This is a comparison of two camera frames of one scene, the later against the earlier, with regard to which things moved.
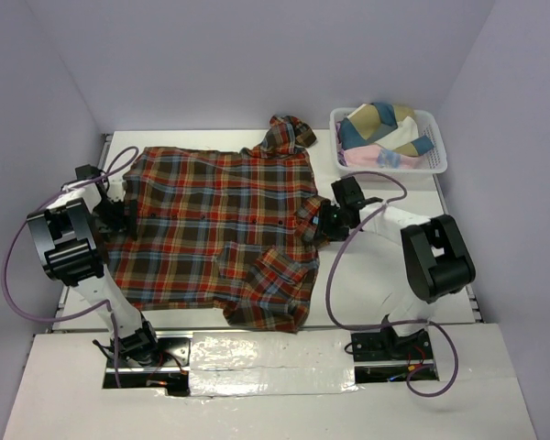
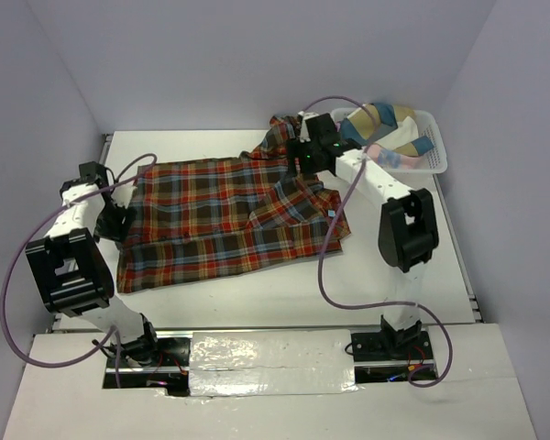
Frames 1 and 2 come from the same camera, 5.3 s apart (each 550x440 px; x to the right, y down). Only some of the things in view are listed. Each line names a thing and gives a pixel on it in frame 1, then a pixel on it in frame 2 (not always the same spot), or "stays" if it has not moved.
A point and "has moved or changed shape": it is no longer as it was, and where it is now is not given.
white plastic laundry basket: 434,160 stays
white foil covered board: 271,363 stays
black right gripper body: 332,221 to 307,149
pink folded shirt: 374,156 stays
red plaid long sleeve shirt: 236,229 has moved or changed shape
